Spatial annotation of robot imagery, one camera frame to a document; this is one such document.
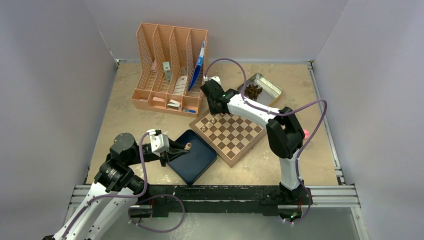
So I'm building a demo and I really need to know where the light chess piece eleventh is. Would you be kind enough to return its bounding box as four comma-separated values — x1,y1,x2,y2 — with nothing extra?
184,142,192,151

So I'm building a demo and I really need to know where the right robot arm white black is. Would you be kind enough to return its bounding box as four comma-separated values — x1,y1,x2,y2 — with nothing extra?
200,79,305,204

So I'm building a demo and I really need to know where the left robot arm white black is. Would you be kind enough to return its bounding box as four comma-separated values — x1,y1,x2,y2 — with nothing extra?
44,129,192,240

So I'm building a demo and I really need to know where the pile of dark chess pieces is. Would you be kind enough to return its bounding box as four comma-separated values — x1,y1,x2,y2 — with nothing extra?
244,84,263,101

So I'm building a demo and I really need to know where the wooden chess board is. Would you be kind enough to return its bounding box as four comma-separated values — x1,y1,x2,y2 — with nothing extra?
189,111,266,167

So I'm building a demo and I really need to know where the dark blue tray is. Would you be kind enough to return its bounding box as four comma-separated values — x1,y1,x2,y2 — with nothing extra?
168,129,218,186

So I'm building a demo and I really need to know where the blue folder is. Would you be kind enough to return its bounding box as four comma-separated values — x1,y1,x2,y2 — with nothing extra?
188,41,205,91

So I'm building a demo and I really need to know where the white stapler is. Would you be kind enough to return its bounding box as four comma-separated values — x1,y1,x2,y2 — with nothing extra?
166,99,181,110

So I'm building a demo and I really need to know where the white labelled tube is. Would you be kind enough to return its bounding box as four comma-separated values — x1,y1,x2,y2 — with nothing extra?
173,75,188,96

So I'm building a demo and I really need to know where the yellow metal tin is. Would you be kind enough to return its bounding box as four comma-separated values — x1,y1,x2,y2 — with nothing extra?
246,73,283,107

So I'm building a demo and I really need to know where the pink eraser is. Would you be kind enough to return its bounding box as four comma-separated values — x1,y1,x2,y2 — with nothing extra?
151,96,165,103

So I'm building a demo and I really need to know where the pink plastic desk organizer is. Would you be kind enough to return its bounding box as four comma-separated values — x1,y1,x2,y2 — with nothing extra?
131,23,209,118

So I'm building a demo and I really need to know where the green white small box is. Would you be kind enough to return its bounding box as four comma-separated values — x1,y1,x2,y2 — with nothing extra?
162,61,172,85

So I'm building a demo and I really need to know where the pink capped small bottle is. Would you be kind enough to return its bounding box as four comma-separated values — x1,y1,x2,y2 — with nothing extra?
303,129,310,139

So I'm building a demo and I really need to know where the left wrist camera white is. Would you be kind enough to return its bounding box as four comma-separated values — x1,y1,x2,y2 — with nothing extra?
147,129,169,156

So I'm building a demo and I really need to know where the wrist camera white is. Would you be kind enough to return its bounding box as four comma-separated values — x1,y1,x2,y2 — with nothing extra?
147,129,169,156
202,75,221,85

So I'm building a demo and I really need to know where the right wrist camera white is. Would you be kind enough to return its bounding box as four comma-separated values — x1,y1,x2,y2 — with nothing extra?
202,75,221,85

